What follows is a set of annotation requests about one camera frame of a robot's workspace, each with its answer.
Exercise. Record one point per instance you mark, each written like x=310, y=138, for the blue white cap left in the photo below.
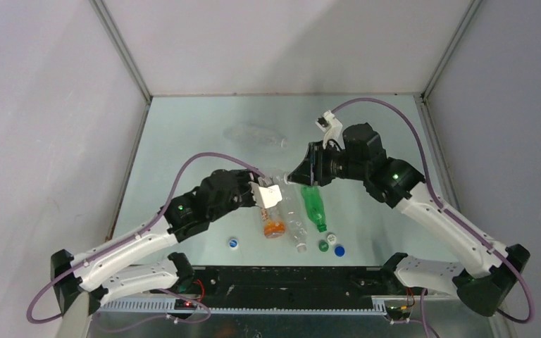
x=233, y=243

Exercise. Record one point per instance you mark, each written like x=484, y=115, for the green bottle cap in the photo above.
x=323, y=246

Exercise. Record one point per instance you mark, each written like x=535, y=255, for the green plastic bottle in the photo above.
x=314, y=207

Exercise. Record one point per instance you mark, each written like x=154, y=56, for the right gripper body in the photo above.
x=329, y=165

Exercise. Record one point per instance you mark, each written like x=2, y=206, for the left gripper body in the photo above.
x=242, y=197

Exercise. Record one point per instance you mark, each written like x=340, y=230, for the circuit board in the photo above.
x=184, y=305
x=398, y=313

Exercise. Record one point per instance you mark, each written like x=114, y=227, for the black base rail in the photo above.
x=292, y=287

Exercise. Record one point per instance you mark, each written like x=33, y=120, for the blue bottle cap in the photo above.
x=339, y=251

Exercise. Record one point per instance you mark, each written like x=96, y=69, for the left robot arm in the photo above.
x=111, y=271

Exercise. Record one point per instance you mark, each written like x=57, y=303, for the right circuit board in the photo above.
x=398, y=313

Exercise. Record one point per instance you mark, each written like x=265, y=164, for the orange label bottle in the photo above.
x=273, y=225

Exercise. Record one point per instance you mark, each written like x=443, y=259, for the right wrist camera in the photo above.
x=330, y=125

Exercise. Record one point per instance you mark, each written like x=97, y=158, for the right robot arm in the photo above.
x=485, y=271

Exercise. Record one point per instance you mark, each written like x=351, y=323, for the left circuit board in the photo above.
x=184, y=305

